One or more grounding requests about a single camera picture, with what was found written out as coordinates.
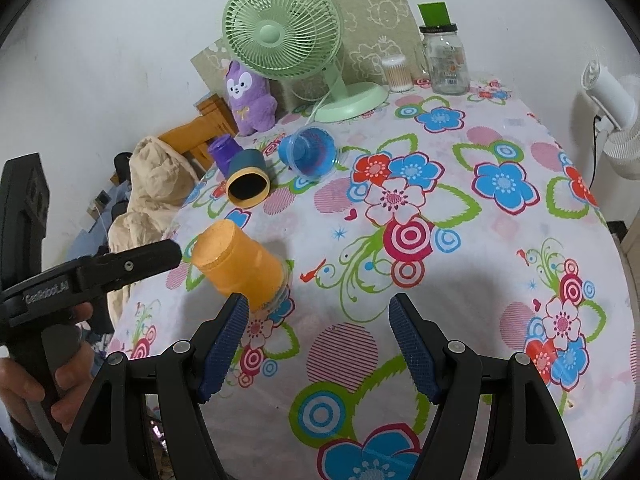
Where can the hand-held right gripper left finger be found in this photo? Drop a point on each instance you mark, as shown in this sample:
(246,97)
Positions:
(226,345)

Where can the beige cloth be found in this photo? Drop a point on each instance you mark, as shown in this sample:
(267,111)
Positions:
(145,195)

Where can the dark teal cup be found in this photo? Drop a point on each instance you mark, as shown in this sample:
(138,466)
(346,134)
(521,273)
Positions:
(248,180)

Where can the wooden chair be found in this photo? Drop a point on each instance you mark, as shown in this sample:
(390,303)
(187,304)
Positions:
(200,130)

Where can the cotton swab container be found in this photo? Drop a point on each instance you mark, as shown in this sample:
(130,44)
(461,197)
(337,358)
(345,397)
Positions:
(397,73)

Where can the purple cup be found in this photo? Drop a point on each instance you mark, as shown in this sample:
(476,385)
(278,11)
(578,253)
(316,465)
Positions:
(226,152)

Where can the white standing fan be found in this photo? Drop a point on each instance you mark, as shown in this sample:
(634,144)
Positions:
(615,115)

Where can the person's left hand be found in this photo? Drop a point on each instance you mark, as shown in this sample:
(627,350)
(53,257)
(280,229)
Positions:
(30,395)

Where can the purple plush toy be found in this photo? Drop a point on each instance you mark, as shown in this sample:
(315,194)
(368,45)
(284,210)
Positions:
(248,95)

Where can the floral tablecloth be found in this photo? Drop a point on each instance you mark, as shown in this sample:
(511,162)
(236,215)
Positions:
(410,280)

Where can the green card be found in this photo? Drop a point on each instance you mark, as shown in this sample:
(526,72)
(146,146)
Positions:
(433,12)

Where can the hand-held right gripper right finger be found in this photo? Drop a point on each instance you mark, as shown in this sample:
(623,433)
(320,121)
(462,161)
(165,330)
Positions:
(413,345)

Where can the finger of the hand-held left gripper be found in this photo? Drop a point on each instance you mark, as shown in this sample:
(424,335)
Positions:
(135,262)

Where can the beige printed board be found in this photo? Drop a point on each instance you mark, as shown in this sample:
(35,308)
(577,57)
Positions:
(370,15)

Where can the blue cup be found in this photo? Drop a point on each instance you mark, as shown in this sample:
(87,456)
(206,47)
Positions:
(310,152)

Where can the glass jar with black lid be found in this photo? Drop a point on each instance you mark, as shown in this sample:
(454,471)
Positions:
(446,60)

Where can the orange cup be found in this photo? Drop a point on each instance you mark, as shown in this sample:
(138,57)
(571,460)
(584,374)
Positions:
(240,263)

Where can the green desk fan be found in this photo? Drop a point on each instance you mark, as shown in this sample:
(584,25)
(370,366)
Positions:
(295,45)

